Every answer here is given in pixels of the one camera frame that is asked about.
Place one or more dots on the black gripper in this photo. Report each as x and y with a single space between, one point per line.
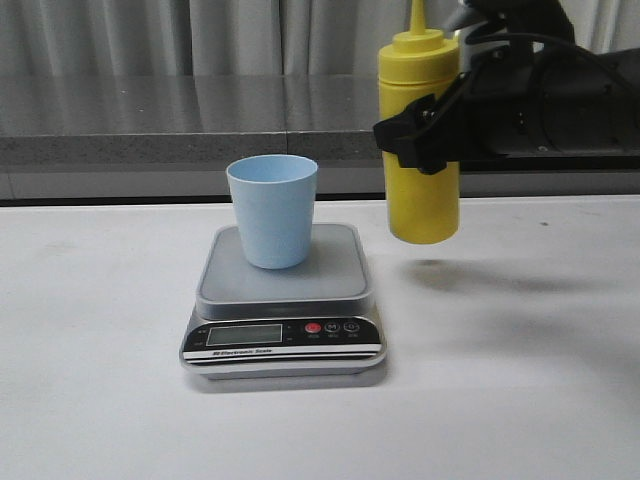
491 113

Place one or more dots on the yellow squeeze bottle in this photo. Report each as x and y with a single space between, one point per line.
422 209

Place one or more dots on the light blue plastic cup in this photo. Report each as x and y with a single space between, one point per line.
273 199

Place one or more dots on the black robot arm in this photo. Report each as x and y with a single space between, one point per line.
559 105

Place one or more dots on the silver digital kitchen scale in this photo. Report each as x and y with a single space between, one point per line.
316 318

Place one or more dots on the grey stone counter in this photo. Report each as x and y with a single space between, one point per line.
99 139

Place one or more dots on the grey curtain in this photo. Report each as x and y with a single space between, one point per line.
184 38

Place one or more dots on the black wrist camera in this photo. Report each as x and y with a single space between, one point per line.
541 18

